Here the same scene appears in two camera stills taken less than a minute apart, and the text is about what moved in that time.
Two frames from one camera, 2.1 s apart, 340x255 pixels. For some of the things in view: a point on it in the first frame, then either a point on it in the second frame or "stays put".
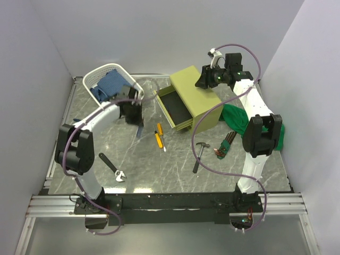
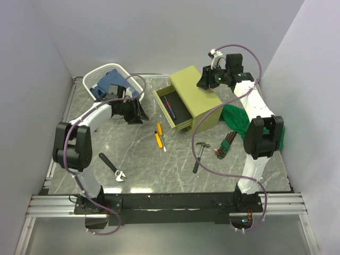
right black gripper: (205, 81) stays put
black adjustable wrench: (118, 174) stays put
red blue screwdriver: (139, 132) → (168, 104)
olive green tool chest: (185, 102) stays put
